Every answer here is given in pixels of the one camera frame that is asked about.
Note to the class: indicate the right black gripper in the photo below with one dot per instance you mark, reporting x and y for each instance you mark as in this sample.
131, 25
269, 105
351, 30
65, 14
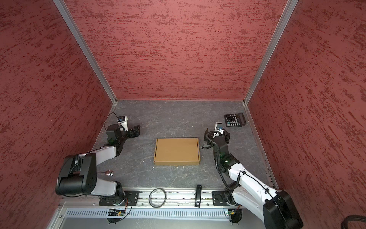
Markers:
208, 137

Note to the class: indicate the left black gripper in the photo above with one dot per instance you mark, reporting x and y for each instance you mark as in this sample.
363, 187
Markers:
132, 135

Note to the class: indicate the brown cardboard box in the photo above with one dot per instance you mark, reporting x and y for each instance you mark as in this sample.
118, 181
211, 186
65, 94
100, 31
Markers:
177, 152

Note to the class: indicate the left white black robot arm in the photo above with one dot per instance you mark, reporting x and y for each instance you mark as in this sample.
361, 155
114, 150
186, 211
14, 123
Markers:
79, 175

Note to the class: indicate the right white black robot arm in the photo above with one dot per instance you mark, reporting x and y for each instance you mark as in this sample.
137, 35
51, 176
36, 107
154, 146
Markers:
274, 208

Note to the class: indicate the black desk calculator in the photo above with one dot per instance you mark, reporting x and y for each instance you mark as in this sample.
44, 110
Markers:
235, 120

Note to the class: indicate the small round metal knob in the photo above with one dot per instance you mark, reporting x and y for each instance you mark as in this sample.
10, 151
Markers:
109, 173

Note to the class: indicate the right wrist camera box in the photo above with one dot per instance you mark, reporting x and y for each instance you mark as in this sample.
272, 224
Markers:
219, 127

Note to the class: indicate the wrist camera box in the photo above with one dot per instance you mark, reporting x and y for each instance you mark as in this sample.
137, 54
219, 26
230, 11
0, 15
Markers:
219, 127
122, 122

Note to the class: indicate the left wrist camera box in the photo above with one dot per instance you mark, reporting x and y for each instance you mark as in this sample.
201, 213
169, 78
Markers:
122, 122

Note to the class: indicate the black handle bar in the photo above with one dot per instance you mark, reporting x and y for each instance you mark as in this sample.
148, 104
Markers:
198, 194

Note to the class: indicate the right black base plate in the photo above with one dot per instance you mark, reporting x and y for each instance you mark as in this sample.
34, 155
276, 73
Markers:
223, 198

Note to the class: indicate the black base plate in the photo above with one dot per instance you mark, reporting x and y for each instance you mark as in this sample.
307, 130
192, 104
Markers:
223, 198
130, 199

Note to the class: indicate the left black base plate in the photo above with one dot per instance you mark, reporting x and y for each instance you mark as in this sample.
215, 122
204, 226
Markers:
130, 199

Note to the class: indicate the aluminium front rail frame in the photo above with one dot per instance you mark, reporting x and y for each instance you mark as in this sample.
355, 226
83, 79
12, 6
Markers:
161, 204

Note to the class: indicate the right circuit board with wires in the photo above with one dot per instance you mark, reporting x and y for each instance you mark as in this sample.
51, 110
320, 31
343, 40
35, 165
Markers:
235, 216

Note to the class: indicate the circuit board with wires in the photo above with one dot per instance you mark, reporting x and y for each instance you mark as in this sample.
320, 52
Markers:
115, 215
235, 216

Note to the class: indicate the left circuit board with wires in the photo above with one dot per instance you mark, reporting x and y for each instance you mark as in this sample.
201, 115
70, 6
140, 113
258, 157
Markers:
115, 215

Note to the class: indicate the left aluminium corner post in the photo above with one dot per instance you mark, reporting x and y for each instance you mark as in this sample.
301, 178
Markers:
67, 17

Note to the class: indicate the aluminium corner post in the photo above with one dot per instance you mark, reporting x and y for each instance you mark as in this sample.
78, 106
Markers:
67, 17
282, 23

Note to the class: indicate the right aluminium corner post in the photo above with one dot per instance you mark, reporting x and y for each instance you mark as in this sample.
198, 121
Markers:
282, 23

